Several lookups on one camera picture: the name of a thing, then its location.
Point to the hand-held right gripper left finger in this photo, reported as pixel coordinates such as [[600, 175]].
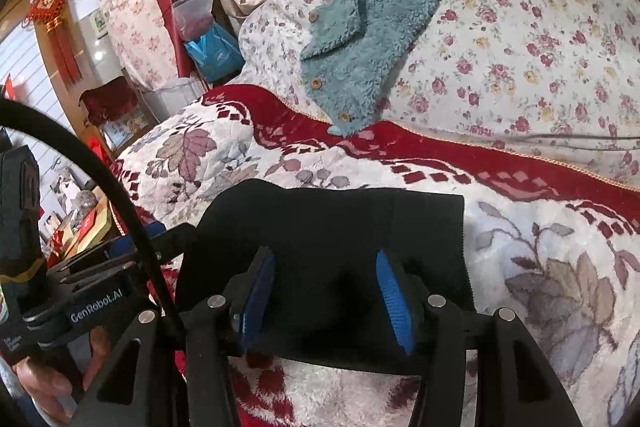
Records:
[[255, 297]]

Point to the person's left hand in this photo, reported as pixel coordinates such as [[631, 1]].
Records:
[[40, 382]]

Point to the black pants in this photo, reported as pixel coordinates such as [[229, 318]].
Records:
[[325, 227]]

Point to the blue plastic bag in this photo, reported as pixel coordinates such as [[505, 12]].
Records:
[[215, 52]]

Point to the teal fleece jacket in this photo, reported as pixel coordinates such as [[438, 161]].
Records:
[[360, 32]]

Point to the red knot wall ornament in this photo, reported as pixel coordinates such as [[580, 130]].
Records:
[[50, 4]]

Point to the white floral quilt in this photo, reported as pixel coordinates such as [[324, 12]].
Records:
[[500, 32]]

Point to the white storage box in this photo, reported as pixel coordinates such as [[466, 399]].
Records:
[[175, 99]]

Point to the wooden side table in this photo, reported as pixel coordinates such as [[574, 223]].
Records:
[[90, 227]]

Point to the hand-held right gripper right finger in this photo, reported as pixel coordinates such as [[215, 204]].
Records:
[[395, 302]]

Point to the red-covered cabinet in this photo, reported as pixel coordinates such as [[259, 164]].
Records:
[[110, 102]]

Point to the red-bordered plush blanket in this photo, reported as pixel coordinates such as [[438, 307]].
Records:
[[525, 257]]

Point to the clear plastic bag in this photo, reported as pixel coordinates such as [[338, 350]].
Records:
[[195, 14]]

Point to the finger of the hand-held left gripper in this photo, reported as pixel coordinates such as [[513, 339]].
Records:
[[100, 274], [150, 234]]

